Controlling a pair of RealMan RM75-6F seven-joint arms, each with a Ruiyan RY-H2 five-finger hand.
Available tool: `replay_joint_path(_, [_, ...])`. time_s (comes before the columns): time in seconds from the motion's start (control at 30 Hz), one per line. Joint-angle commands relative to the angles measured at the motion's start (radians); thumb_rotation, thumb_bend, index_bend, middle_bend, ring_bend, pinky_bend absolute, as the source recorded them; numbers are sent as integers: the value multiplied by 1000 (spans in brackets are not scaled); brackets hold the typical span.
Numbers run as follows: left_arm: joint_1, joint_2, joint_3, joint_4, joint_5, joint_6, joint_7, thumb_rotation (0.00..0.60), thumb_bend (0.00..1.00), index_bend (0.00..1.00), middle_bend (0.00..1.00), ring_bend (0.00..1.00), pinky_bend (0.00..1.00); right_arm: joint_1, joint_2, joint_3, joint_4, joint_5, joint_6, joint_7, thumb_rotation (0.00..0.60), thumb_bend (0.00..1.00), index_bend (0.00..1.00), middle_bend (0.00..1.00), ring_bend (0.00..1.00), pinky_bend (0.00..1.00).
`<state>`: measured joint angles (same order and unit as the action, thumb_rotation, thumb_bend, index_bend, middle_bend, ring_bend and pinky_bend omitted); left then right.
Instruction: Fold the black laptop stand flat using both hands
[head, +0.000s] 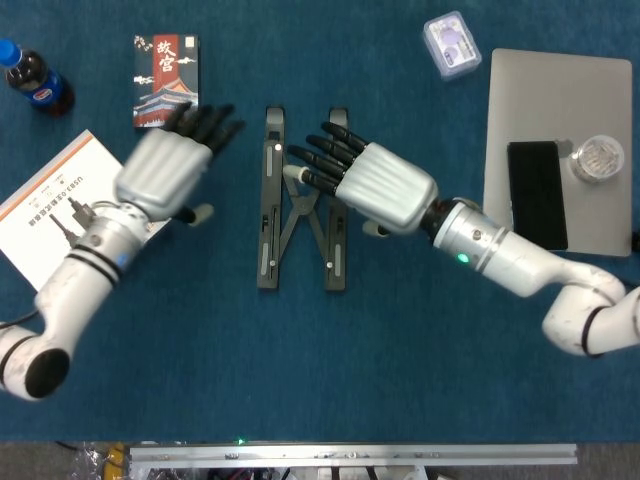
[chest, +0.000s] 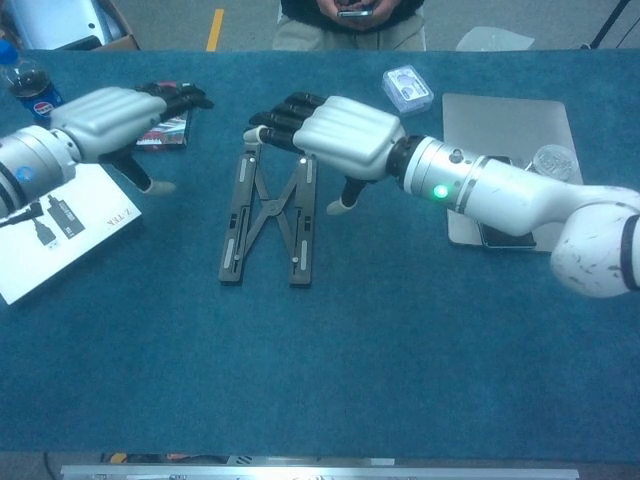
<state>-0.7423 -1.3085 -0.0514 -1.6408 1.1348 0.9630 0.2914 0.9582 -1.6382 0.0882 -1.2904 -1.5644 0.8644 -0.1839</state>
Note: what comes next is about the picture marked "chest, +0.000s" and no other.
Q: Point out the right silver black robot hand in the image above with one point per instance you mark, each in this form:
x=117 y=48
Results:
x=350 y=135

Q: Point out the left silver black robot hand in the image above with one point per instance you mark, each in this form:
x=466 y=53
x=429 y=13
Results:
x=110 y=120

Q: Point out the black folding laptop stand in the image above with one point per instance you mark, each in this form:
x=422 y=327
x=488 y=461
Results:
x=270 y=207

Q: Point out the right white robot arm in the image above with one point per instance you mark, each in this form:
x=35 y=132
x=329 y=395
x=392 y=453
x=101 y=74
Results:
x=500 y=195

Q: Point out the silver closed laptop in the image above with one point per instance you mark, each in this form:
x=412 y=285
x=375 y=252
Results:
x=500 y=125

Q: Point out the red black palace print box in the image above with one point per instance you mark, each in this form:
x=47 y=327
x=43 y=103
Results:
x=165 y=140

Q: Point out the clear plastic case purple insert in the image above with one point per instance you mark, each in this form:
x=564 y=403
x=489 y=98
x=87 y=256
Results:
x=407 y=90

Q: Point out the Pepsi cola bottle blue cap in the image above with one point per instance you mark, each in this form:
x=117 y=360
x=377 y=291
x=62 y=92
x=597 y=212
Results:
x=35 y=95

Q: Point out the brown cardboard box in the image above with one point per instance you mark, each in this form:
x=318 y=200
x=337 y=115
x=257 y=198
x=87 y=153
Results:
x=125 y=41

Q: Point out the seated person in khaki trousers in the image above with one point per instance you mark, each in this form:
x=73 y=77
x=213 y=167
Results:
x=310 y=35

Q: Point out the grey devices inside cardboard box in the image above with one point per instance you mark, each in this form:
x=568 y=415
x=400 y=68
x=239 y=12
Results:
x=50 y=20

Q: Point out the phone held by person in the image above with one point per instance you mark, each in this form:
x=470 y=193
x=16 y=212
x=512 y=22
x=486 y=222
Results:
x=355 y=13

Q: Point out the white sheet on floor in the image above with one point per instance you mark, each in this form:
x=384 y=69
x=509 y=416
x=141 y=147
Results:
x=492 y=40

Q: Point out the black smartphone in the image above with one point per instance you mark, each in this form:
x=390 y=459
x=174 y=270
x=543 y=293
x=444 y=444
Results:
x=505 y=240

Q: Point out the clear round jar of clips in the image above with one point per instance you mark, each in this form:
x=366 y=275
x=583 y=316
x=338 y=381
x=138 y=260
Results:
x=555 y=162

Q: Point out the blue felt table cover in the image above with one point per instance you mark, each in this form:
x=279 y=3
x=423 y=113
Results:
x=200 y=350

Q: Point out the black tripod leg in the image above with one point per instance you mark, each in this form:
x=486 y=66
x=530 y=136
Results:
x=607 y=25

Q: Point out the small yellow object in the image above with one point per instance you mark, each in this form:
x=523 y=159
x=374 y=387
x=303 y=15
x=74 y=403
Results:
x=117 y=457

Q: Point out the aluminium frame rail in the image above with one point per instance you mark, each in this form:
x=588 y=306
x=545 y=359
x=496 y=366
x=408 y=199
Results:
x=320 y=472

